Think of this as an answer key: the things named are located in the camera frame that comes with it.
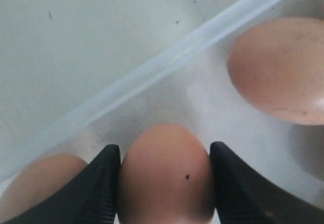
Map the clear plastic storage box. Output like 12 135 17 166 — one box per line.
1 0 323 210

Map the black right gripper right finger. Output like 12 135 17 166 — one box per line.
210 141 323 224

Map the brown egg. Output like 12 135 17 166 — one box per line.
227 17 323 125
117 124 215 223
1 153 88 223

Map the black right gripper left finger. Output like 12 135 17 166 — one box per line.
3 144 120 223

